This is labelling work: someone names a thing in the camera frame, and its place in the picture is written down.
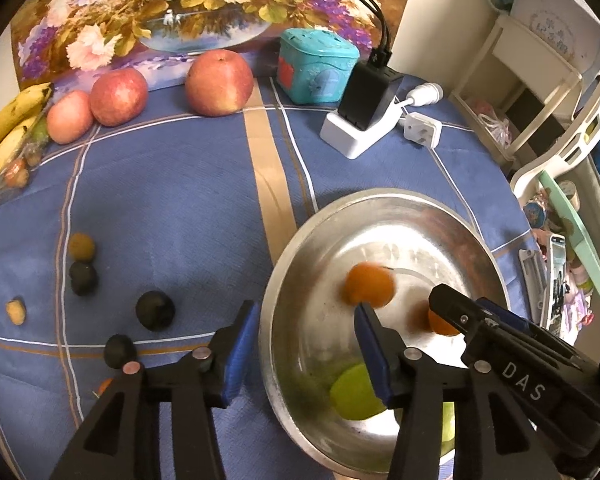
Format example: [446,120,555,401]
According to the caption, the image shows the black charger block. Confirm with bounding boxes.
[337,47,405,131]

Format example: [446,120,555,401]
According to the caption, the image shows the white chair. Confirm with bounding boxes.
[450,12,586,166]

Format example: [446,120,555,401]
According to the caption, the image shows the white plastic rack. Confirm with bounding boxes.
[510,45,600,201]

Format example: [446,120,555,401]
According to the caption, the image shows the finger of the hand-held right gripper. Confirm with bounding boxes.
[475,296,581,361]
[428,284,501,358]

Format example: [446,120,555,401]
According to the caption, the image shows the yellow banana bunch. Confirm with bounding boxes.
[0,82,54,187]

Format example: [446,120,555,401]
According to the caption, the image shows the small orange fruit in tray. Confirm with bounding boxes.
[5,162,31,188]

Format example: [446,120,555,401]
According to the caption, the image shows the clear plastic tray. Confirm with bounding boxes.
[0,120,50,211]

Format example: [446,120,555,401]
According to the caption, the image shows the pale pink apple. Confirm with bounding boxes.
[46,90,95,145]

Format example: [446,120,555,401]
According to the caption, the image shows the smartphone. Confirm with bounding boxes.
[542,232,569,329]

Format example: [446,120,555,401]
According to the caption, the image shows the orange tangerine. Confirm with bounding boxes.
[342,262,397,308]
[410,300,463,337]

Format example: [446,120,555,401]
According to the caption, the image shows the flower painting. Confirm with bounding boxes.
[10,0,421,93]

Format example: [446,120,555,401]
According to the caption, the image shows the mint green board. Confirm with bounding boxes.
[537,170,600,302]

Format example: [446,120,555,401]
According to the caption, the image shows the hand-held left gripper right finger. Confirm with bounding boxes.
[354,302,551,480]

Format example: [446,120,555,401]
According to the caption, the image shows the white round plug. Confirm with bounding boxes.
[397,82,445,111]

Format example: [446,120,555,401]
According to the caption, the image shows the white plug adapter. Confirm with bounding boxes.
[402,112,443,150]

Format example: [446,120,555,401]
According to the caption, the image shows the stainless steel bowl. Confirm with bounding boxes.
[258,187,511,478]

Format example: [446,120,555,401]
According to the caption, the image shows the pink plastic bag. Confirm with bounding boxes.
[472,100,512,147]

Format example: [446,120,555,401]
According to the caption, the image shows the small yellow fruit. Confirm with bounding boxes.
[6,299,28,326]

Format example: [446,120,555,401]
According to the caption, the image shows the yellow-brown round fruit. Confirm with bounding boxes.
[69,232,97,262]

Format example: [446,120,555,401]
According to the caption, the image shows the blue checked tablecloth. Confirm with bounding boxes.
[0,75,546,480]

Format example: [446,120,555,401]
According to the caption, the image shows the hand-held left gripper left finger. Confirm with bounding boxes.
[49,300,262,480]

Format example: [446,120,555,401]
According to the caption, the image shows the red apple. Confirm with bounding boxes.
[90,67,149,127]

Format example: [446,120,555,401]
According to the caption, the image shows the teal plastic box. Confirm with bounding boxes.
[277,28,359,106]

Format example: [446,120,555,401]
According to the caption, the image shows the large red-yellow apple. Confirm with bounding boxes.
[185,50,255,117]

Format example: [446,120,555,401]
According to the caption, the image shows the dark round fruit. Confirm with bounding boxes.
[70,261,99,297]
[103,334,137,371]
[135,290,176,332]

